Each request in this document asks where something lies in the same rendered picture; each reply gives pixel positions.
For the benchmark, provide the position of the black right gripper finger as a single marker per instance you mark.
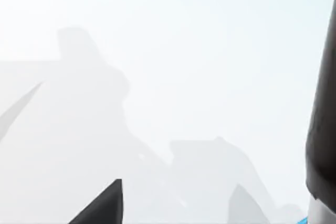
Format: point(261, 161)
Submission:
point(110, 205)

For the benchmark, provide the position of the black and white bottle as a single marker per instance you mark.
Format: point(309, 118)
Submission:
point(324, 140)

